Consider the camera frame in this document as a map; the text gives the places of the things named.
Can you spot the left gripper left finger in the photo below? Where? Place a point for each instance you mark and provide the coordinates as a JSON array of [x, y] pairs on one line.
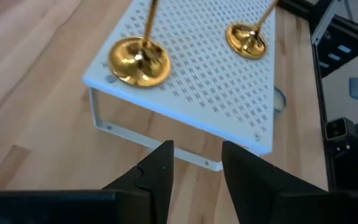
[[157, 186]]

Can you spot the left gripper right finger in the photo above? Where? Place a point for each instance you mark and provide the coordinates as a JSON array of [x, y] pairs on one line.
[[253, 186]]

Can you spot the gold candlestick holder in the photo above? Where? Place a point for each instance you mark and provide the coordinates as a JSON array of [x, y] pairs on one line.
[[138, 63], [244, 40]]

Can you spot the white perforated shelf riser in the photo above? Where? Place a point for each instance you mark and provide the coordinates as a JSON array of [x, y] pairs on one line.
[[204, 77]]

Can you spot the small grey camera box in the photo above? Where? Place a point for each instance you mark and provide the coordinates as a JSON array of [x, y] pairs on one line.
[[337, 129]]

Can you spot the black aluminium table frame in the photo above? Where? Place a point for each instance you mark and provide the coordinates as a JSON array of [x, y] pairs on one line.
[[337, 34]]

